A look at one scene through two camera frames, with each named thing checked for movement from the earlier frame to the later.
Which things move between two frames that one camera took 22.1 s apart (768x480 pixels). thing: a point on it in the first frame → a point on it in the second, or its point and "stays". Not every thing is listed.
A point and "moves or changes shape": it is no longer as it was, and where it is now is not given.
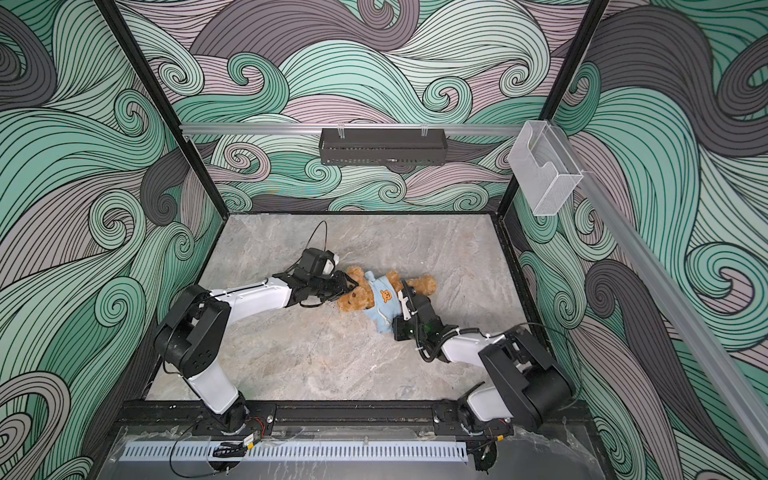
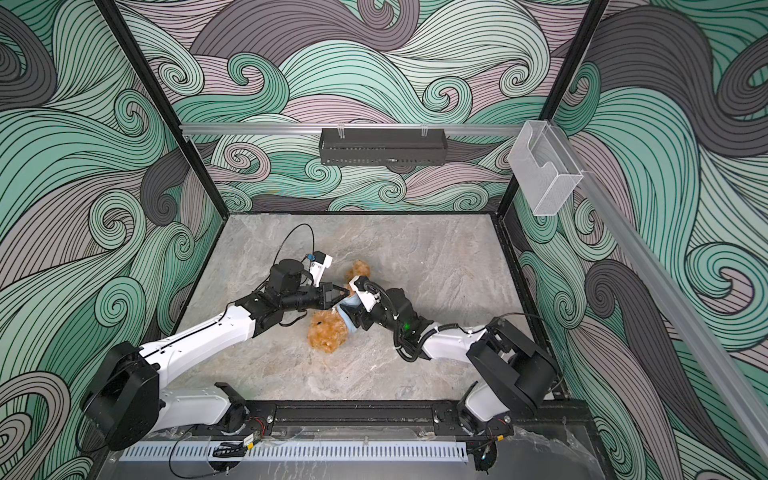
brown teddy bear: x=361 y=296 → x=327 y=330
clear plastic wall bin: x=545 y=170 stays
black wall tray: x=383 y=147 stays
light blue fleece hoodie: x=386 y=302 moves or changes shape
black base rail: x=412 y=418 stays
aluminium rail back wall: x=487 y=129 stays
